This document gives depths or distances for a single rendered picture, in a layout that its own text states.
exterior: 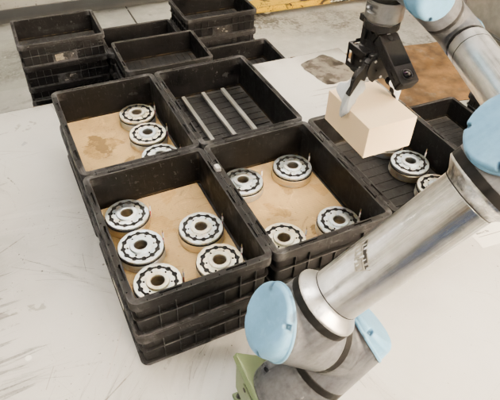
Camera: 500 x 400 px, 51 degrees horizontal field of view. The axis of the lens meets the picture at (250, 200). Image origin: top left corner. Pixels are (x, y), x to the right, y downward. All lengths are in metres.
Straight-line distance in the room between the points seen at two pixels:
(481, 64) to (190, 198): 0.74
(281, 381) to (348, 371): 0.12
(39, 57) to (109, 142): 1.24
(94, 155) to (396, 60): 0.84
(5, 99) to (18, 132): 1.62
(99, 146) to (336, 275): 0.94
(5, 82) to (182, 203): 2.49
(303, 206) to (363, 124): 0.30
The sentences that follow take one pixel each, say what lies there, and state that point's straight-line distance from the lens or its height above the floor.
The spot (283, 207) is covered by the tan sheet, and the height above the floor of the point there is 0.83.
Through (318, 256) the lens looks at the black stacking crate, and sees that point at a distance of 1.15.
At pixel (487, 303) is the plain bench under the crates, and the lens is 1.41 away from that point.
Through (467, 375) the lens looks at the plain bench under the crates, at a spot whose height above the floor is 0.70.
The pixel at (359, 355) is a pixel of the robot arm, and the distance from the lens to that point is 0.89.
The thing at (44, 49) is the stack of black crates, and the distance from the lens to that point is 2.71.
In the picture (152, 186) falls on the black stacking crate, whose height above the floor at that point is 0.85.
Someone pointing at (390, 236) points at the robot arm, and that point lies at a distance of 0.72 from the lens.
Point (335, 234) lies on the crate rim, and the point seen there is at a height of 0.93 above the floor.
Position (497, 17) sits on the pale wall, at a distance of 4.48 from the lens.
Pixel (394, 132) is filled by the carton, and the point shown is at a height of 1.09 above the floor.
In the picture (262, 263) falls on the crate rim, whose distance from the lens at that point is 1.06.
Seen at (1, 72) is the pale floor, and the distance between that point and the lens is 3.80.
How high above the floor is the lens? 1.73
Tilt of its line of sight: 43 degrees down
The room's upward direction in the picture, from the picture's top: 2 degrees clockwise
